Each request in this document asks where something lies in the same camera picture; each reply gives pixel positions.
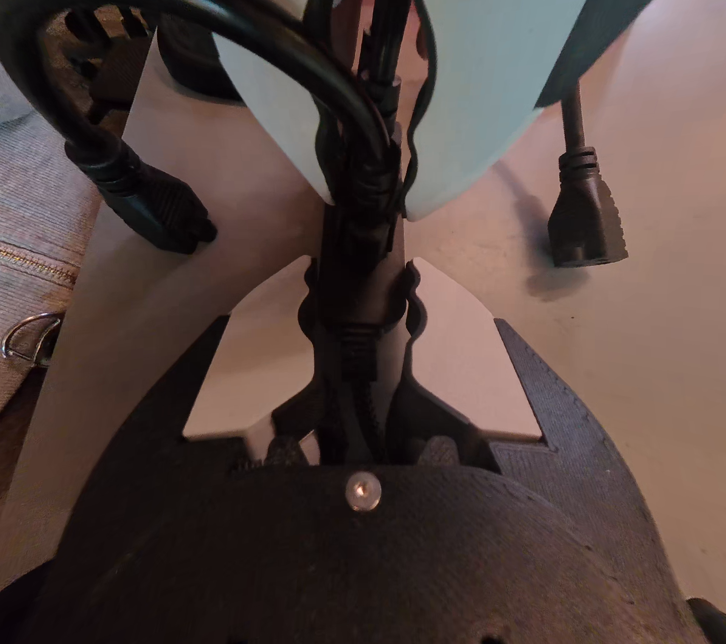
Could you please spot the grey zippered bag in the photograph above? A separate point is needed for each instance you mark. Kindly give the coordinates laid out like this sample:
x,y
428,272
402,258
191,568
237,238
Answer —
x,y
39,202

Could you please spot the black power plug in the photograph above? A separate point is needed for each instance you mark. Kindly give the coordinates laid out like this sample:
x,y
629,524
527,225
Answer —
x,y
357,287

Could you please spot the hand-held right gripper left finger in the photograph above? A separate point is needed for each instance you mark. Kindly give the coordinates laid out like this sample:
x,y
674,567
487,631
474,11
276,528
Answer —
x,y
249,360

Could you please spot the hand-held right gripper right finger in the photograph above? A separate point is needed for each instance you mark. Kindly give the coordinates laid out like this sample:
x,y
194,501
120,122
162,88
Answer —
x,y
471,372

